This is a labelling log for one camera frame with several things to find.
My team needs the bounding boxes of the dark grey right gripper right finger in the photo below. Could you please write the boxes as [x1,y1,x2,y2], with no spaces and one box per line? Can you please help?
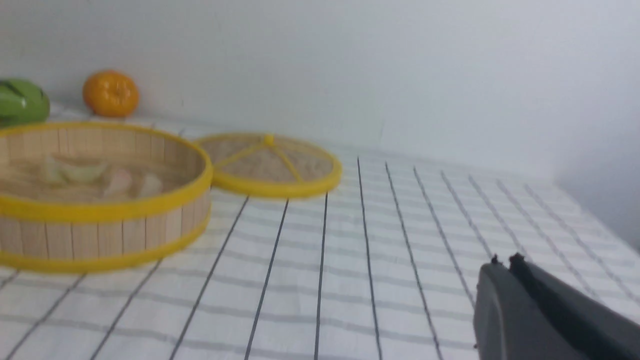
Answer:
[509,253,639,360]

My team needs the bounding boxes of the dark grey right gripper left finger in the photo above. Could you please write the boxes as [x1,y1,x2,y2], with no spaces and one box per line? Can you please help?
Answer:
[473,255,586,360]

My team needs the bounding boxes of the pink translucent dumpling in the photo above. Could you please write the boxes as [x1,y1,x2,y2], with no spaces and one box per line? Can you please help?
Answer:
[102,168,133,198]

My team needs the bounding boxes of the pale green dumpling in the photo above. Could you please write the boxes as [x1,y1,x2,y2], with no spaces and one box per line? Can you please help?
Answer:
[59,162,109,184]

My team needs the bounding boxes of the white translucent dumpling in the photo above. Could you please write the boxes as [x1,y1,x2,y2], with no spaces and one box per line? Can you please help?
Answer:
[137,173,163,198]

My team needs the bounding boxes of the woven steamer lid yellow rim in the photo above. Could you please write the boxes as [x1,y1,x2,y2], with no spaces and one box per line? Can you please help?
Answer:
[194,132,343,199]

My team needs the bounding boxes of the bamboo steamer tray yellow rims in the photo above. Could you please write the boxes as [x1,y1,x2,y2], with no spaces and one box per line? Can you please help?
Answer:
[0,121,213,274]

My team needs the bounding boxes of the white black-grid tablecloth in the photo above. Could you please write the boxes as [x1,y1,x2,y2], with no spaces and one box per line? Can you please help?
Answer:
[1,149,639,360]

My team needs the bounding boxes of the orange fruit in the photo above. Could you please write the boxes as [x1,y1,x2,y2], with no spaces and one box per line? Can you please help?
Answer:
[82,69,140,118]

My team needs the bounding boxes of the green striped ball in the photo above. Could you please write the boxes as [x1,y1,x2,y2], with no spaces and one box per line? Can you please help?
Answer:
[0,78,50,128]

